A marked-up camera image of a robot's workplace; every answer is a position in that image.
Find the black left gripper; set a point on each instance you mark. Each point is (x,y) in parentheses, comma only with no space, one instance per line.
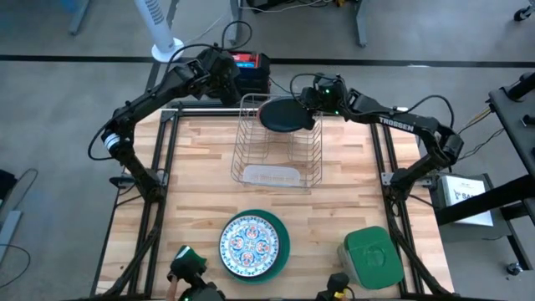
(219,69)

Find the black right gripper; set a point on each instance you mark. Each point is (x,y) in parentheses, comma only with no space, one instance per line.
(324,94)

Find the dark blue-green plate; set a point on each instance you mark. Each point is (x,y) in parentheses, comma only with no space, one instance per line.
(284,115)

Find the large teal green plate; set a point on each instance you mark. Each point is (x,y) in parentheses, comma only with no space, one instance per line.
(285,251)

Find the floral patterned white plate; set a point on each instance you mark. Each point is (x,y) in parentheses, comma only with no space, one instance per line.
(249,246)

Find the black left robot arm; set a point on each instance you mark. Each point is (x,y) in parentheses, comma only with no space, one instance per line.
(138,108)

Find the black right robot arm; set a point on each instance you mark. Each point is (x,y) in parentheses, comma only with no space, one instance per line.
(401,123)

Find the red black power station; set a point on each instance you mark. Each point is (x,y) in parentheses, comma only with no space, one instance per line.
(255,75)

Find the translucent plastic cutlery holder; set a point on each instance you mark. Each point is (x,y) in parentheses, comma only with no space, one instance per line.
(271,175)

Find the grey desk leg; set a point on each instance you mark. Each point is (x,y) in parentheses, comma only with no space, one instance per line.
(361,25)
(79,16)
(236,21)

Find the white tower fan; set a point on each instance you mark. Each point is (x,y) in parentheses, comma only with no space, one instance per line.
(167,50)

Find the green lid plastic container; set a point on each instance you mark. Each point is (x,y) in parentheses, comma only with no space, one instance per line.
(372,257)

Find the green white sponge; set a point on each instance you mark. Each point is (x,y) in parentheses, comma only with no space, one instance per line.
(186,252)

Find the black yellow handheld tool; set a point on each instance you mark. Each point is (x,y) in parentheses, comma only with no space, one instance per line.
(336,285)

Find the white printed box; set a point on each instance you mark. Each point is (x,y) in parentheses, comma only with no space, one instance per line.
(464,196)

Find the person's hand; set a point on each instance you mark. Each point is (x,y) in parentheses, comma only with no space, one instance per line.
(186,271)

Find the black device green light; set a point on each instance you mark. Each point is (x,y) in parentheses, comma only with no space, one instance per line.
(202,293)

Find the black side stand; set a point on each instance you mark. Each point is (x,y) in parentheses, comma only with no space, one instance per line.
(514,125)

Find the black caster wheel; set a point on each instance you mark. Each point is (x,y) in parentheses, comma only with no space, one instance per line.
(522,14)

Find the black aluminium table frame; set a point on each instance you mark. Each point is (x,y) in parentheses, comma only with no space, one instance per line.
(157,251)

